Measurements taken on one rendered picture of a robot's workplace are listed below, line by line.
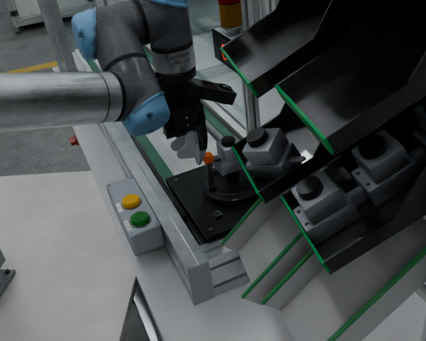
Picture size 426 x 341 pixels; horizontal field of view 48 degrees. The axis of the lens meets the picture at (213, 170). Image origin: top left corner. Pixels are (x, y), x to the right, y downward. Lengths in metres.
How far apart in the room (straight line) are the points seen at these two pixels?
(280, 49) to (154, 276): 0.60
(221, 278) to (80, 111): 0.45
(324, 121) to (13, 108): 0.37
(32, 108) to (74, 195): 0.73
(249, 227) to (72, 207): 0.60
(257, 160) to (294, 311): 0.25
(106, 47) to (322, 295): 0.49
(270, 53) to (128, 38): 0.25
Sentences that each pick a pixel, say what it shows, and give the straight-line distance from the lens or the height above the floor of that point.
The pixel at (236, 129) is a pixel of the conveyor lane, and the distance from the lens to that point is 1.30.
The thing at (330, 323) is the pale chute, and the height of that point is 1.04.
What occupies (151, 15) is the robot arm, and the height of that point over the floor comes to 1.39.
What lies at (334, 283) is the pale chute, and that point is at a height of 1.06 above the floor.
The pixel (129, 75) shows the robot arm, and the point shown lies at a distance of 0.74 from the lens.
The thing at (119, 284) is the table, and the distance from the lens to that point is 1.06.
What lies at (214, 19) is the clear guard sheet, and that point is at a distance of 1.31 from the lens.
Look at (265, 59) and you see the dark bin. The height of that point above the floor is 1.37.
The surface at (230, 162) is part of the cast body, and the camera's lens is 1.00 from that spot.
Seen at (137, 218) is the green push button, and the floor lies 0.97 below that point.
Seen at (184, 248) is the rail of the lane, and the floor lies 0.96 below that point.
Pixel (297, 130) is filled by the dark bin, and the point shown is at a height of 1.23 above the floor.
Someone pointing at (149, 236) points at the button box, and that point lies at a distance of 1.03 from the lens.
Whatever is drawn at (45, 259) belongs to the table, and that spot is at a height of 0.86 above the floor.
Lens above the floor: 1.60
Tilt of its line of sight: 34 degrees down
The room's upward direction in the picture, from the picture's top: 8 degrees counter-clockwise
